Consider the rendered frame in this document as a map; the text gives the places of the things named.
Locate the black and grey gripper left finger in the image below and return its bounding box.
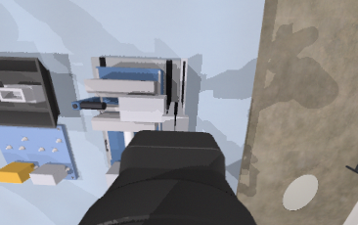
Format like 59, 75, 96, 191
161, 102, 176, 131

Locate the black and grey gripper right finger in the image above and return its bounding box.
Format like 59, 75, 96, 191
175, 102, 189, 131

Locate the yellow-orange block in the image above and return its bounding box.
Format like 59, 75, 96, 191
0, 162, 35, 184

